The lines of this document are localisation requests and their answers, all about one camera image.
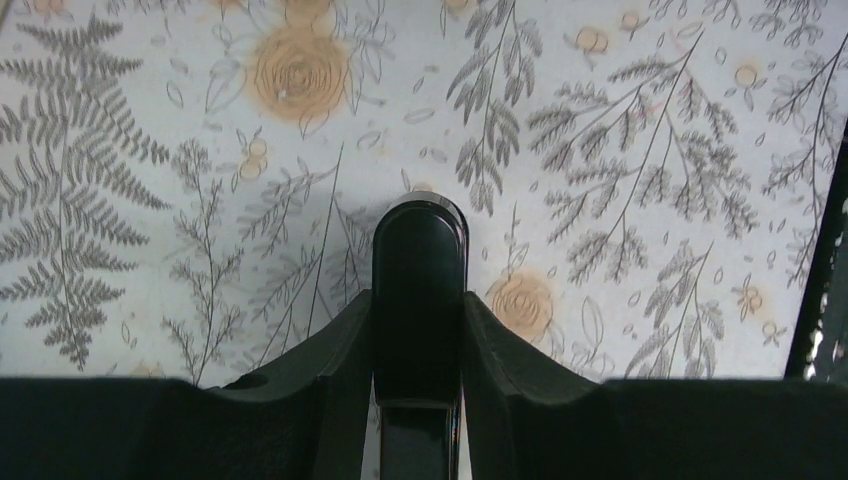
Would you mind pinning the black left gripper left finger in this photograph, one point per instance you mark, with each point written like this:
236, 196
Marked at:
300, 416

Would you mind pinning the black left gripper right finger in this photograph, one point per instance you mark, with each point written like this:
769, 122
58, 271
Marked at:
529, 417

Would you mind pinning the black stapler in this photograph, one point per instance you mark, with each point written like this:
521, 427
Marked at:
419, 277

